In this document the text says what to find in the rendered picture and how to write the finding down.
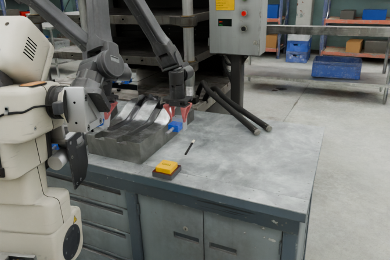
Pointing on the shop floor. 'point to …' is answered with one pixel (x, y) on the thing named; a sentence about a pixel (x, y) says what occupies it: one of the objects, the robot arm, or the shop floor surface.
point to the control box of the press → (237, 25)
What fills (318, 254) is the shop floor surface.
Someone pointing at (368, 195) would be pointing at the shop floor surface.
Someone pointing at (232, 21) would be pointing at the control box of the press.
